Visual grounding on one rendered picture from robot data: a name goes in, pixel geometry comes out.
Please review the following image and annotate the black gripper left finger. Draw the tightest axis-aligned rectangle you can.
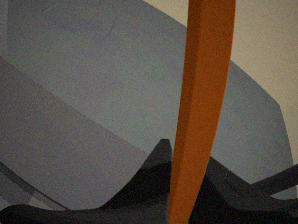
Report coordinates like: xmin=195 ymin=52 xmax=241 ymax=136
xmin=0 ymin=139 xmax=173 ymax=224

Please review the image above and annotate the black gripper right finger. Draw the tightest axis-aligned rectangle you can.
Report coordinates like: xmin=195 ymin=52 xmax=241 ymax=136
xmin=188 ymin=156 xmax=298 ymax=224

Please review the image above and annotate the orange handle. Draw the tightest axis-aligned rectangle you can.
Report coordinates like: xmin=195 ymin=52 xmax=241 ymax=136
xmin=168 ymin=0 xmax=237 ymax=224

